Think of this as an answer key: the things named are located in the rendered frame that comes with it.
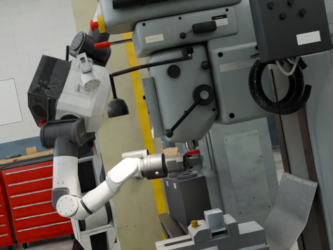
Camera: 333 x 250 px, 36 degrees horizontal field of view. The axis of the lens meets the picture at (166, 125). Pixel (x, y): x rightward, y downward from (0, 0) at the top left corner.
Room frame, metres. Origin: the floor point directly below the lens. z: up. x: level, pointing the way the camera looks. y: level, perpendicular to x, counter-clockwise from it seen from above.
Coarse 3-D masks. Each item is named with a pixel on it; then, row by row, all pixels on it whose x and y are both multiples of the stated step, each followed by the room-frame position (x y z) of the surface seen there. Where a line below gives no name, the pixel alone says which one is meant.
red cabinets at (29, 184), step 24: (0, 168) 6.32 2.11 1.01; (24, 168) 6.13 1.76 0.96; (48, 168) 6.12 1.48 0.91; (0, 192) 6.16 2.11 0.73; (24, 192) 6.13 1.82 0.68; (48, 192) 6.12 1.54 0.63; (0, 216) 6.14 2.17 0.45; (24, 216) 6.13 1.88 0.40; (48, 216) 6.12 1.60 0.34; (0, 240) 6.14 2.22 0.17; (24, 240) 6.13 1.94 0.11
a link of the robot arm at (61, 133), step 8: (48, 128) 1.93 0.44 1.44; (56, 128) 1.92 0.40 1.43; (64, 128) 1.91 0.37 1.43; (48, 136) 1.92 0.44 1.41; (56, 136) 1.91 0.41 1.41; (64, 136) 1.91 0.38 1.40; (48, 144) 1.93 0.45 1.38; (56, 144) 1.90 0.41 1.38; (64, 144) 1.89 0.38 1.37; (72, 144) 1.91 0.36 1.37; (56, 152) 1.89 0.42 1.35; (64, 152) 1.89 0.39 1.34; (72, 152) 1.90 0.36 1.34
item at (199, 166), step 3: (198, 153) 1.80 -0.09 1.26; (189, 156) 1.80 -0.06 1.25; (192, 156) 1.79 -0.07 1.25; (195, 156) 1.79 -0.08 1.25; (198, 156) 1.79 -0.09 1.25; (195, 165) 1.79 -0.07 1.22; (198, 165) 1.79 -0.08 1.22; (201, 165) 1.80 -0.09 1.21; (192, 168) 1.79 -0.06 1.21; (195, 168) 1.79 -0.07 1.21; (198, 168) 1.79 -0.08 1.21; (201, 168) 1.80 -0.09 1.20
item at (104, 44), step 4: (120, 40) 1.89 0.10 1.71; (124, 40) 1.89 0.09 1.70; (128, 40) 1.89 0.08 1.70; (132, 40) 1.89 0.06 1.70; (96, 44) 1.87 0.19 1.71; (100, 44) 1.87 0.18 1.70; (104, 44) 1.87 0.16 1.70; (108, 44) 1.87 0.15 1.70; (112, 44) 1.88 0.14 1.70; (116, 44) 1.89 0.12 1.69; (96, 48) 1.87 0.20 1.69; (100, 48) 1.88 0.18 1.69
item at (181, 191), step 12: (168, 180) 2.22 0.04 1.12; (180, 180) 2.12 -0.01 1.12; (192, 180) 2.11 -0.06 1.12; (204, 180) 2.12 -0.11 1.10; (168, 192) 2.25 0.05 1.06; (180, 192) 2.10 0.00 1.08; (192, 192) 2.10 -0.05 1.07; (204, 192) 2.12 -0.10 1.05; (168, 204) 2.28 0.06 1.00; (180, 204) 2.12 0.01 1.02; (192, 204) 2.10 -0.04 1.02; (204, 204) 2.12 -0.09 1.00; (180, 216) 2.15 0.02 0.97; (192, 216) 2.10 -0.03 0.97; (204, 216) 2.11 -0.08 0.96
